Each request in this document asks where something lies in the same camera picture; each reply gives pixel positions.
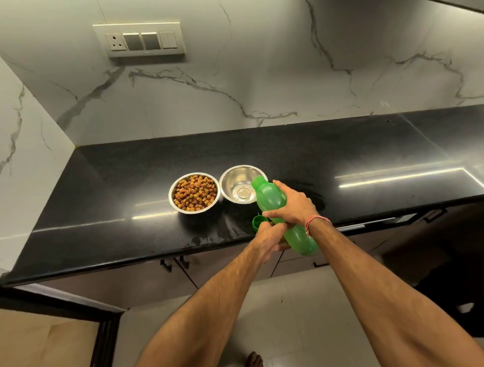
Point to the person's right hand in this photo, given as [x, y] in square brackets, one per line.
[298, 208]

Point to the person's left hand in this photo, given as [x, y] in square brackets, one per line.
[266, 240]

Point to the green bottle cap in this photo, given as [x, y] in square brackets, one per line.
[258, 223]

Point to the green water bottle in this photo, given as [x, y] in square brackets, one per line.
[266, 194]

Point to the steel water bowl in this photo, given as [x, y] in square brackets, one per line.
[236, 177]

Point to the steel food bowl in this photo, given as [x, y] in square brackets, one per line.
[172, 206]

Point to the person's left forearm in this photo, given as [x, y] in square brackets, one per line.
[204, 314]

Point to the person's right forearm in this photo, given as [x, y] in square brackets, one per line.
[389, 298]

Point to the person's left foot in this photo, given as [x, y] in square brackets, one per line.
[255, 360]

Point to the brown drawer front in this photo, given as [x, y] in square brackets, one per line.
[291, 269]
[408, 238]
[298, 257]

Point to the brown base cabinet door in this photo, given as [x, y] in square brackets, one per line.
[215, 261]
[121, 283]

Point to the white switch panel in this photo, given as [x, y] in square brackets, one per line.
[177, 28]

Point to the black door frame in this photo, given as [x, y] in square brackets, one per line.
[56, 302]

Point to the brown wall cabinet door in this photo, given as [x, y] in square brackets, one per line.
[461, 3]

